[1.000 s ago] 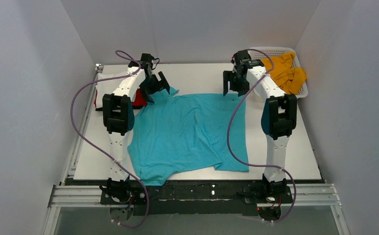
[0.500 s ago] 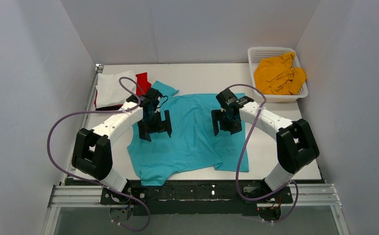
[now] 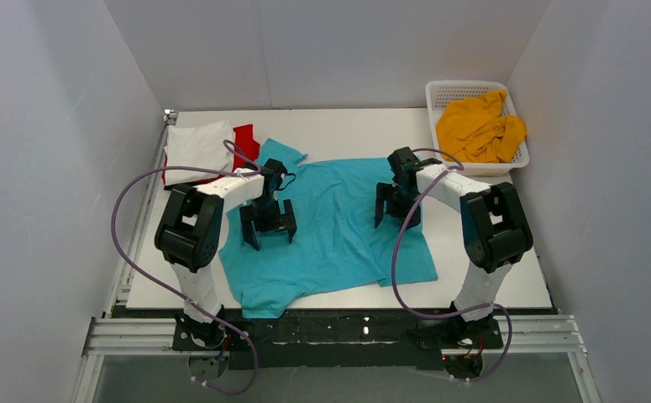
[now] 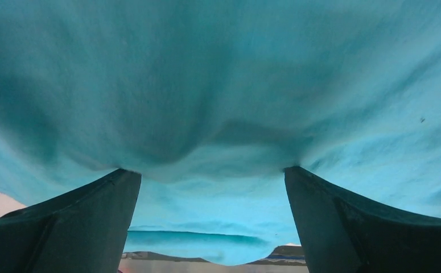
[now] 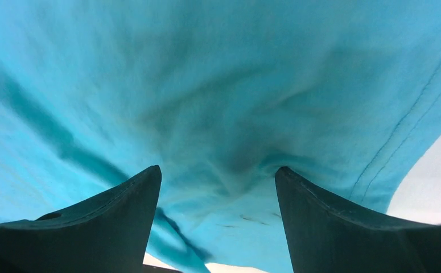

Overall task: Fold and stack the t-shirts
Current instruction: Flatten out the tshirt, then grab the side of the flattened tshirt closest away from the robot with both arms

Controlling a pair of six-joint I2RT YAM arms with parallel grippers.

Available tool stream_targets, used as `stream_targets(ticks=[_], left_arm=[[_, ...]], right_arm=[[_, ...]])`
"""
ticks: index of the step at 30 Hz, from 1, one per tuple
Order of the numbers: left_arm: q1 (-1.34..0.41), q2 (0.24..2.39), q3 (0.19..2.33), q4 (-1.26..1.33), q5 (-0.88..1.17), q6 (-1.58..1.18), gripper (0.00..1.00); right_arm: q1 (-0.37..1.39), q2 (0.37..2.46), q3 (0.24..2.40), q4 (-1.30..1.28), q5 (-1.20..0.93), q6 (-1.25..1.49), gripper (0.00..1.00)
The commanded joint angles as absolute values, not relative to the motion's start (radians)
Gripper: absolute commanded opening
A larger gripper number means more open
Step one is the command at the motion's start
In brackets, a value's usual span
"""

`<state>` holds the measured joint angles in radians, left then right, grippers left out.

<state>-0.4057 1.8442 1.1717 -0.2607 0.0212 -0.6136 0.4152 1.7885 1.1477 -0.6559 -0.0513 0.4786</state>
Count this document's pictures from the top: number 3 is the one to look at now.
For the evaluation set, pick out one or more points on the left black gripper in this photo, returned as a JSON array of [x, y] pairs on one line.
[[268, 222]]

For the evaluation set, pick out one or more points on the white folded t shirt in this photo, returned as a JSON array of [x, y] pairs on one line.
[[200, 146]]

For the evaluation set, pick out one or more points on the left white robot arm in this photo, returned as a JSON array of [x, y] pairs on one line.
[[189, 231]]

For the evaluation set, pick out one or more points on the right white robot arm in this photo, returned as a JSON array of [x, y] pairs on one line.
[[495, 229]]

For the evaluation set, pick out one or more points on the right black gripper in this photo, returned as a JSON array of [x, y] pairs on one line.
[[394, 201]]

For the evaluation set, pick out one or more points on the red folded t shirt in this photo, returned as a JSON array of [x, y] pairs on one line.
[[243, 147]]

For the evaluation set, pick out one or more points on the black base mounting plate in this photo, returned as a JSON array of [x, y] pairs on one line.
[[337, 338]]

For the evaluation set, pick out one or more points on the yellow crumpled t shirt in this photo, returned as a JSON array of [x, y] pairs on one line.
[[475, 130]]

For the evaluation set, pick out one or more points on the black folded t shirt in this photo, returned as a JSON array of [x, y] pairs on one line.
[[190, 184]]

